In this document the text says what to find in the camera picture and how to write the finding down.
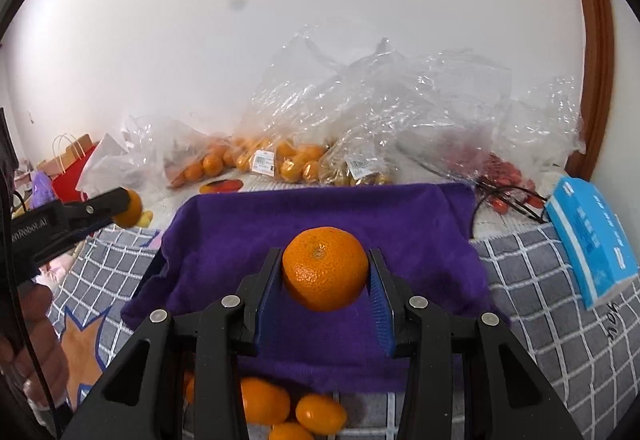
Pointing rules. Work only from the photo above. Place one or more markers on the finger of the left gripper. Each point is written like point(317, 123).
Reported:
point(94, 214)

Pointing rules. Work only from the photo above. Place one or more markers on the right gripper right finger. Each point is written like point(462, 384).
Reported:
point(506, 396)

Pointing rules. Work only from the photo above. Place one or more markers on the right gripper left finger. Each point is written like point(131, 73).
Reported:
point(140, 395)

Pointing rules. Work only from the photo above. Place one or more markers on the small orange fruit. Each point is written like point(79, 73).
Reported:
point(321, 414)

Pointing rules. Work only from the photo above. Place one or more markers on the large orange mandarin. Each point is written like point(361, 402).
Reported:
point(325, 269)

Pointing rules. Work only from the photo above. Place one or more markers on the small orange kumquat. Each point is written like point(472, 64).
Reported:
point(132, 214)

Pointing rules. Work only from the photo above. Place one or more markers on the person's left hand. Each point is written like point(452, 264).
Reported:
point(48, 350)

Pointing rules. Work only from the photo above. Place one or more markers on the red paper shopping bag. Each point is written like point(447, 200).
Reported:
point(70, 156)

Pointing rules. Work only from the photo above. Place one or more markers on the white plastic bag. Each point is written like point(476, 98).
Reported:
point(110, 166)

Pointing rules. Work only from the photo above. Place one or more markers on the grey checkered blanket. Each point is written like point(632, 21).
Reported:
point(591, 357)

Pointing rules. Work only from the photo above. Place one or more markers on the purple towel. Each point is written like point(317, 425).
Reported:
point(321, 332)

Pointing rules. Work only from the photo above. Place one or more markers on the clear bag of oranges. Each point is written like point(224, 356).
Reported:
point(181, 155)

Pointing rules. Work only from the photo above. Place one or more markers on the blue tissue pack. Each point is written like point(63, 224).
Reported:
point(602, 259)

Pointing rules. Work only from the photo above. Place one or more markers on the black eyeglasses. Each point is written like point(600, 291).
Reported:
point(525, 202)

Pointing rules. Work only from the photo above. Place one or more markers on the clear bag of tomatoes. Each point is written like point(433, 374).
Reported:
point(530, 135)

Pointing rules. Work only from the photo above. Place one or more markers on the large clear plastic bag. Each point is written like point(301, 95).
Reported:
point(340, 107)

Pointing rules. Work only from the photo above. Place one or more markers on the brown wooden door frame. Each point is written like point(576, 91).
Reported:
point(597, 85)

